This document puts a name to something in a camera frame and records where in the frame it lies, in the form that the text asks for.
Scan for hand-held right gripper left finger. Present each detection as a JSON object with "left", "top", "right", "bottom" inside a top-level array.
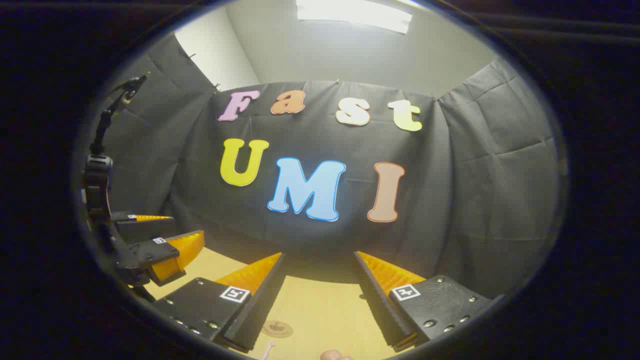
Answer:
[{"left": 152, "top": 252, "right": 286, "bottom": 353}]

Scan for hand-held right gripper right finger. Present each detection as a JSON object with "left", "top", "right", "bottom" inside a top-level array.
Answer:
[{"left": 354, "top": 251, "right": 494, "bottom": 353}]

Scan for round cork coaster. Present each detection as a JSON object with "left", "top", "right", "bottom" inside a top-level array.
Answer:
[{"left": 261, "top": 320, "right": 295, "bottom": 339}]

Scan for wooden desktop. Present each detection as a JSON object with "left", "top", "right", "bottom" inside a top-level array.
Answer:
[{"left": 145, "top": 246, "right": 401, "bottom": 360}]

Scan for black backdrop cloth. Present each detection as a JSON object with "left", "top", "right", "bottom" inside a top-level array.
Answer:
[{"left": 97, "top": 32, "right": 561, "bottom": 301}]

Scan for ceiling light panel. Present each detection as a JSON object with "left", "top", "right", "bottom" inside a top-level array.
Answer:
[{"left": 296, "top": 0, "right": 413, "bottom": 35}]

